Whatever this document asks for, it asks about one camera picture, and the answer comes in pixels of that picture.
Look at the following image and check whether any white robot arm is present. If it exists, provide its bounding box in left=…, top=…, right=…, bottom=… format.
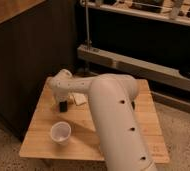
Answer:
left=48, top=69, right=157, bottom=171

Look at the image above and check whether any white sponge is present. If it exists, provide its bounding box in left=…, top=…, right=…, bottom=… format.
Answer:
left=72, top=93, right=87, bottom=106

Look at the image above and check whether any wooden table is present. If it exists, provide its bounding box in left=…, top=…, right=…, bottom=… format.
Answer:
left=19, top=79, right=170, bottom=164

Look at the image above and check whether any metal shelf rack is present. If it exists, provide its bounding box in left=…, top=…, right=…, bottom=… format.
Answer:
left=76, top=0, right=190, bottom=113

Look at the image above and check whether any dark wooden cabinet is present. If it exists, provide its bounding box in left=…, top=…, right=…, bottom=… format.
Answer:
left=0, top=0, right=76, bottom=139

